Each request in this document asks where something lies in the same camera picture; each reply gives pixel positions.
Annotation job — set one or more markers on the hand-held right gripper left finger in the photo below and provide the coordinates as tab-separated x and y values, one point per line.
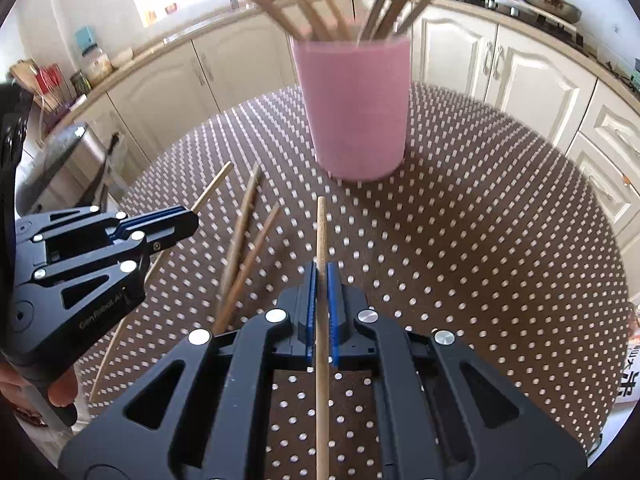
312	310

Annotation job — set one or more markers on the glass jar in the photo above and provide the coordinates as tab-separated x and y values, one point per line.
98	65

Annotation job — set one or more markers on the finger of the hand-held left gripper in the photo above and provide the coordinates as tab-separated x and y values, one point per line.
160	222
100	260

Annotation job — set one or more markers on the stainless steel pedal bin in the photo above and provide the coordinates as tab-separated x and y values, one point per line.
55	160

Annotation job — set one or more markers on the cream kitchen base cabinets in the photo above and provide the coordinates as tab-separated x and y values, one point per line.
530	75

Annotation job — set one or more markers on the steel frying pan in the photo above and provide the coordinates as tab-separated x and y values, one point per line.
550	2

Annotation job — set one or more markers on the pink cup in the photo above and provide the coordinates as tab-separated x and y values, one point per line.
355	110

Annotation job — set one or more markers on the brown polka-dot tablecloth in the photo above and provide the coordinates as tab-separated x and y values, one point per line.
475	235

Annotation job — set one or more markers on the person's left hand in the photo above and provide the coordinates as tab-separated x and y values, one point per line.
62	391

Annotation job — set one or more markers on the wooden chopstick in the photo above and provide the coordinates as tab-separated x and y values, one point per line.
245	215
215	183
322	240
255	250

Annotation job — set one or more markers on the white printed bag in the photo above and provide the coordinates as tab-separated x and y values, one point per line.
630	375

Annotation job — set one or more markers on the teal container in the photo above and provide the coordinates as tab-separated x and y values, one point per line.
86	40

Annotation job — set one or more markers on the black gas stove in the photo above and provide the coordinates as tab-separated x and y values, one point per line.
510	7

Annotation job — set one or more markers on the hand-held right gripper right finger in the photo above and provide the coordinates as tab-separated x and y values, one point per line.
334	310

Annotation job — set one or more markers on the bundle of wooden chopsticks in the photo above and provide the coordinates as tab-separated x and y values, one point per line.
325	30

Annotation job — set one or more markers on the beige kitchen countertop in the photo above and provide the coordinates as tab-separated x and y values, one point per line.
210	27

